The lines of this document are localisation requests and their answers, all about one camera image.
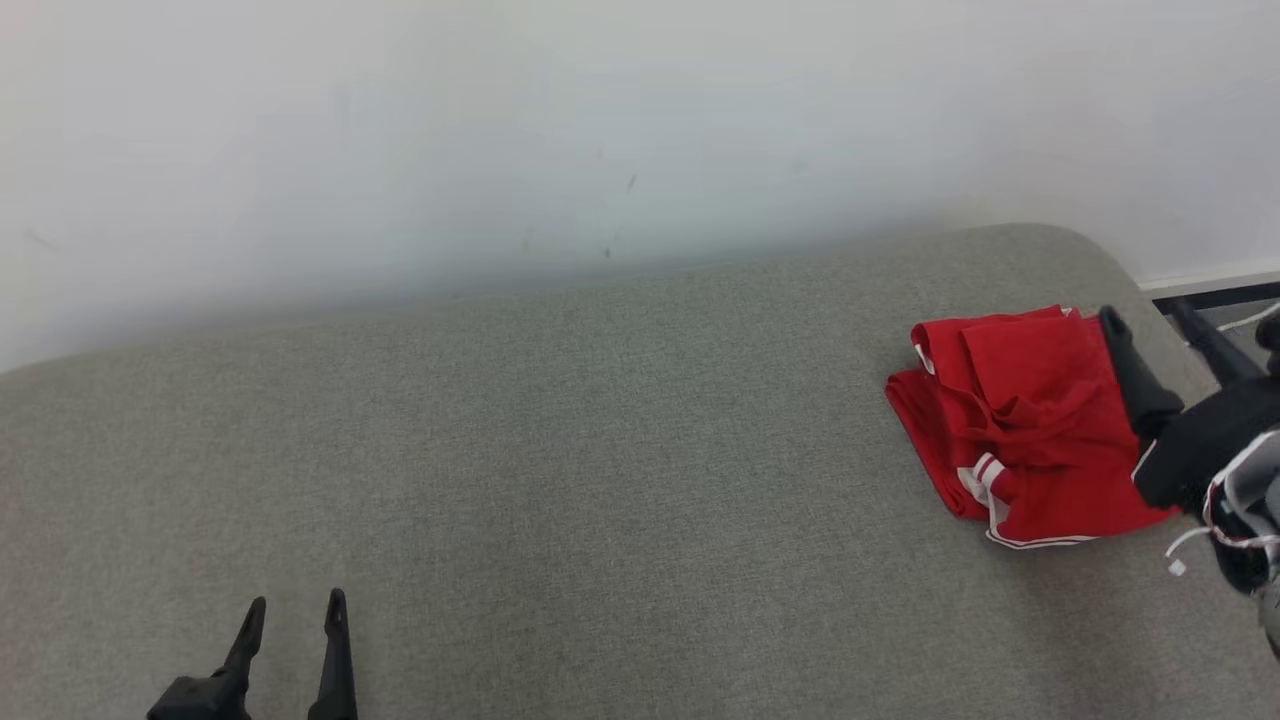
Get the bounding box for red Bulls basketball shorts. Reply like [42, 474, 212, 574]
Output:
[910, 305, 1181, 551]

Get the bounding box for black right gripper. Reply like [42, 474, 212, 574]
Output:
[1097, 297, 1280, 517]

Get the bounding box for thin white right arm cable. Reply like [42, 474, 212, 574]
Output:
[1165, 525, 1221, 579]

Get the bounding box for red Bulls jersey white sleeves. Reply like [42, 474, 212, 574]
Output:
[885, 368, 1013, 523]

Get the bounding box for dark baseboard strip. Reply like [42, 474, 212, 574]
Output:
[1150, 270, 1280, 313]

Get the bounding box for grey fabric sofa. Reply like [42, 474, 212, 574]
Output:
[0, 222, 1280, 720]

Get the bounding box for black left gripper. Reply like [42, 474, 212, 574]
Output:
[146, 587, 359, 720]

